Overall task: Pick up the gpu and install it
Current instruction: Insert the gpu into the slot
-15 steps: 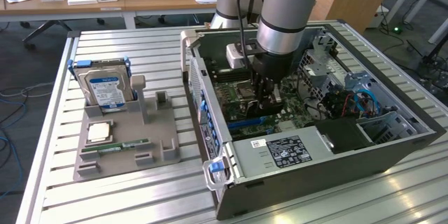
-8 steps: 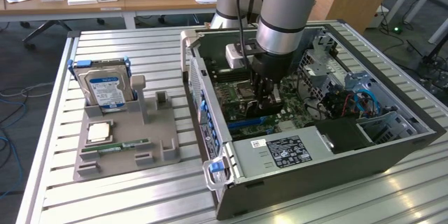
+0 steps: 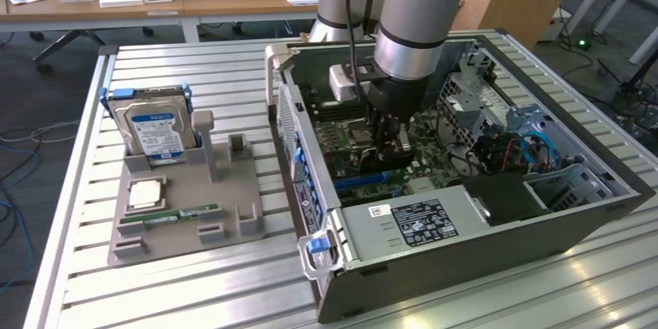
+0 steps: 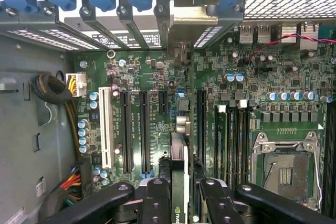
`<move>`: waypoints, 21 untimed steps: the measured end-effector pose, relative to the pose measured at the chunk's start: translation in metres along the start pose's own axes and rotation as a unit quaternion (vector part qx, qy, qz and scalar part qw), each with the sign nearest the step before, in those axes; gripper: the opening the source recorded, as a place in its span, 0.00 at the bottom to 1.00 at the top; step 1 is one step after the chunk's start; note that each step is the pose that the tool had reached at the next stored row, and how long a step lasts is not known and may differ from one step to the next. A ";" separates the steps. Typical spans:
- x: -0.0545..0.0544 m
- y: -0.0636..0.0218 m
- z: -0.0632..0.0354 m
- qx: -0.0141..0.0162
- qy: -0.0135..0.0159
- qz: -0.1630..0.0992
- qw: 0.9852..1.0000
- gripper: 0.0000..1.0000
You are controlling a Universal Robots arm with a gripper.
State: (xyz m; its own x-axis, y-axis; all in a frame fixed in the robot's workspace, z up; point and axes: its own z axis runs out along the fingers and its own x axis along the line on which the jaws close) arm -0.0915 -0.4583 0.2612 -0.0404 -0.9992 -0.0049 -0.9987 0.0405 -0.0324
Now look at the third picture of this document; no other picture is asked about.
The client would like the green motherboard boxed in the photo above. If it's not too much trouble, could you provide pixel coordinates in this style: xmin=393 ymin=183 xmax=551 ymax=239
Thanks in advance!
xmin=300 ymin=86 xmax=463 ymax=207

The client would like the black chair base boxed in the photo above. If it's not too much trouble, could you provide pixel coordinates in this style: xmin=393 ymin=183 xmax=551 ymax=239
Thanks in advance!
xmin=28 ymin=28 xmax=155 ymax=75

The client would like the hard disk with blue rails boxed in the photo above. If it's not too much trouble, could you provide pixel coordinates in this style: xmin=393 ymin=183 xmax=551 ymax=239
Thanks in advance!
xmin=96 ymin=82 xmax=195 ymax=168

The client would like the grey power supply unit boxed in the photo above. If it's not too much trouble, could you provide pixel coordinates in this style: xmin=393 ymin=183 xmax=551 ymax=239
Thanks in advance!
xmin=337 ymin=184 xmax=490 ymax=263

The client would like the green RAM stick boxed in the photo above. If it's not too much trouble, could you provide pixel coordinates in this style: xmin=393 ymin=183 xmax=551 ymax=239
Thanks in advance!
xmin=119 ymin=202 xmax=220 ymax=226

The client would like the red wire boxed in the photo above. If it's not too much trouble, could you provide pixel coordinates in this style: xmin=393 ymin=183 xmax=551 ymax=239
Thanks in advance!
xmin=503 ymin=136 xmax=520 ymax=171

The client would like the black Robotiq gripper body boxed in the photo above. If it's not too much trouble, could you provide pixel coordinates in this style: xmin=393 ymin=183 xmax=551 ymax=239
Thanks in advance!
xmin=365 ymin=76 xmax=432 ymax=126

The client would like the CPU socket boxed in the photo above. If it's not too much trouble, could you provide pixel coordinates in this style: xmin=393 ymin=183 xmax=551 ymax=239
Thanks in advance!
xmin=343 ymin=116 xmax=372 ymax=146

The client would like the black graphics card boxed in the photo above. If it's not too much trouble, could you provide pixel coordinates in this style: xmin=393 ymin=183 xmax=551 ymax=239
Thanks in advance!
xmin=328 ymin=146 xmax=415 ymax=176

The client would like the blue wire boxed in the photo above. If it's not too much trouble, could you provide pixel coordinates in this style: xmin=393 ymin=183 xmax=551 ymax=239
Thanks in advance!
xmin=516 ymin=131 xmax=562 ymax=174

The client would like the blue expansion slot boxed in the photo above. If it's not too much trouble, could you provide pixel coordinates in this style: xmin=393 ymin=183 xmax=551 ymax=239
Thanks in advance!
xmin=332 ymin=173 xmax=391 ymax=191

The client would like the dark grey PC case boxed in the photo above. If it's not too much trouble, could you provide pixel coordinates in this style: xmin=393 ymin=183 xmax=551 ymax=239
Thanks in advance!
xmin=263 ymin=34 xmax=658 ymax=324

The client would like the tall metal disk bay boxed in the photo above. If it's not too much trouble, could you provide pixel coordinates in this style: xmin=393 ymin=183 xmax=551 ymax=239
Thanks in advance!
xmin=436 ymin=50 xmax=518 ymax=160

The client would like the silver chipset heatsink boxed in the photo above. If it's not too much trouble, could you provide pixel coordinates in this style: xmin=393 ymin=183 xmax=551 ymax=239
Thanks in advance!
xmin=407 ymin=178 xmax=439 ymax=196

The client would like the silver CPU chip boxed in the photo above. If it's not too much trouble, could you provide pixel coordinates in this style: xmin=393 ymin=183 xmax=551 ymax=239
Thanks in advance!
xmin=125 ymin=180 xmax=163 ymax=210

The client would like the blue case latch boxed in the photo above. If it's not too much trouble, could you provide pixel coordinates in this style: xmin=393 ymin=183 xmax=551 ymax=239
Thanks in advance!
xmin=304 ymin=237 xmax=329 ymax=255

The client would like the blue floor cable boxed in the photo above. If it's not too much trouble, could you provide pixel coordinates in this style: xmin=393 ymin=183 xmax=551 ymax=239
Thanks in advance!
xmin=0 ymin=143 xmax=41 ymax=291

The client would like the white electrical box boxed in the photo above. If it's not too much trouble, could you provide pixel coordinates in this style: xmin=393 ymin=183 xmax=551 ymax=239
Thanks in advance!
xmin=543 ymin=5 xmax=572 ymax=44

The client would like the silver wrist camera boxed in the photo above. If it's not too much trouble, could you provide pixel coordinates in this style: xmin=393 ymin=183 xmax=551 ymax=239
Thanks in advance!
xmin=327 ymin=64 xmax=367 ymax=104

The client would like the grey parts rack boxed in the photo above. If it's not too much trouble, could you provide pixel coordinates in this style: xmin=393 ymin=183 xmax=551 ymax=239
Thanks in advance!
xmin=105 ymin=109 xmax=267 ymax=268

